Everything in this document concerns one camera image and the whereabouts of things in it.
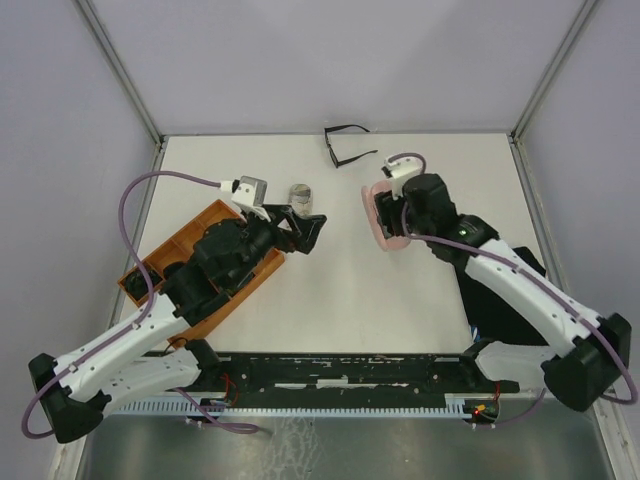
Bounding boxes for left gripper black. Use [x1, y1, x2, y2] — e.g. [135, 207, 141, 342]
[227, 204, 326, 288]

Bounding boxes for pink glasses case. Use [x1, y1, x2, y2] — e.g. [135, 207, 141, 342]
[361, 180, 410, 251]

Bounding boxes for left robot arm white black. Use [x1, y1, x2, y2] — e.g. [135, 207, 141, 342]
[28, 201, 327, 444]

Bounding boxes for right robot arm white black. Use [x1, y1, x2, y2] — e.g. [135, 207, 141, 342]
[361, 174, 639, 412]

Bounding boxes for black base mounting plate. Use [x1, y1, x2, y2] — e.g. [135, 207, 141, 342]
[185, 352, 520, 410]

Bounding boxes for rolled black tie lower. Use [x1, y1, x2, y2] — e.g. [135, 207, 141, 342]
[122, 269, 162, 301]

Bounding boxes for orange wooden divided tray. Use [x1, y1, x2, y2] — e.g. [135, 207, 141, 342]
[143, 200, 285, 348]

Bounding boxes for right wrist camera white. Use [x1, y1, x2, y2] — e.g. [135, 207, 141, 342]
[382, 152, 426, 199]

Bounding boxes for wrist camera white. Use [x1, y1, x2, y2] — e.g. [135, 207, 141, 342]
[382, 152, 426, 199]
[220, 176, 270, 221]

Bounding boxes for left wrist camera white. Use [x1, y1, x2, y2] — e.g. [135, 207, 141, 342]
[220, 176, 270, 221]

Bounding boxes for black frame eyeglasses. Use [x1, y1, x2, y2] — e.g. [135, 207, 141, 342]
[323, 123, 379, 169]

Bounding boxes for right aluminium frame post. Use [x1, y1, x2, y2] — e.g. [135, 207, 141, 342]
[509, 0, 601, 144]

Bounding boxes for aluminium frame post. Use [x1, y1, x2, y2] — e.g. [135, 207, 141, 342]
[509, 0, 601, 144]
[74, 0, 166, 146]

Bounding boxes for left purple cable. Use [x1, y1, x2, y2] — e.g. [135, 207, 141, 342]
[20, 171, 261, 440]

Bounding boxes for purple cable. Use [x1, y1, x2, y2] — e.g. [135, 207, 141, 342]
[20, 171, 261, 440]
[389, 152, 634, 429]

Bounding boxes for aluminium front rail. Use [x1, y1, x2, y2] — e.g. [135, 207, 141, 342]
[514, 355, 614, 401]

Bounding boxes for white slotted cable duct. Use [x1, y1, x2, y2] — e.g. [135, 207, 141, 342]
[109, 392, 476, 416]

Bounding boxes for left aluminium frame post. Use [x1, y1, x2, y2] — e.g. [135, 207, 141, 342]
[74, 0, 166, 146]

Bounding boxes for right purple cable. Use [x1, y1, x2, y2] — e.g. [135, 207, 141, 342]
[389, 152, 634, 429]

